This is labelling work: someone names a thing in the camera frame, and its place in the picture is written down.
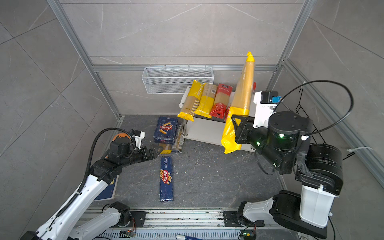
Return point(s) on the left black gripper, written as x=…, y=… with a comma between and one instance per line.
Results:
x=145, y=156

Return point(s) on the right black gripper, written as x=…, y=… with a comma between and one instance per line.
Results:
x=241, y=132

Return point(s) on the yellow pasta bag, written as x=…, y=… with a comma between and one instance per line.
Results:
x=240, y=104

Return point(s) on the blue Barilla rigatoni box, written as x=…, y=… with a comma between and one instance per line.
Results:
x=166, y=130

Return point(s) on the red spaghetti bag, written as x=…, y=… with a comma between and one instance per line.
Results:
x=252, y=104
x=221, y=101

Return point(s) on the blue Barilla spaghetti box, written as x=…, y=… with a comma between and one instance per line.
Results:
x=166, y=184

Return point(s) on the clear labelled spaghetti bag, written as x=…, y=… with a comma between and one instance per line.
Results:
x=179, y=140

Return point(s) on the yellow barcode spaghetti bag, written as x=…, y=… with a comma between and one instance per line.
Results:
x=207, y=100

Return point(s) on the yellow Pastatime spaghetti bag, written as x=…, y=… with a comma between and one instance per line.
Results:
x=192, y=101

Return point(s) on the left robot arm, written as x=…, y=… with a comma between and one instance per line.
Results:
x=125, y=150

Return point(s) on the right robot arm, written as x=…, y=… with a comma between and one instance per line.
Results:
x=284, y=139

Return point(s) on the white two-tier shelf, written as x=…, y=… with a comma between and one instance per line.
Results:
x=204, y=130

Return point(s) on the orange shark plush toy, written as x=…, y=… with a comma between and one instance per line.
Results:
x=122, y=138

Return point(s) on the blue Chinese book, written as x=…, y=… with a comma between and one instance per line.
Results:
x=109, y=192

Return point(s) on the blue marker pen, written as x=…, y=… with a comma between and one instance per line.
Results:
x=182, y=237

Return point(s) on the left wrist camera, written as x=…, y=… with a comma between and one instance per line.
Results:
x=138, y=136

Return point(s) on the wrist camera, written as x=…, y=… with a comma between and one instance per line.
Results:
x=138, y=136
x=266, y=103

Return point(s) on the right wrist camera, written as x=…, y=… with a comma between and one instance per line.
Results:
x=266, y=103

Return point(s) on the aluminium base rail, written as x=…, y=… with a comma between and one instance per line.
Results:
x=171, y=224

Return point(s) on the white wire mesh basket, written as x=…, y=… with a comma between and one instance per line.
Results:
x=174, y=80

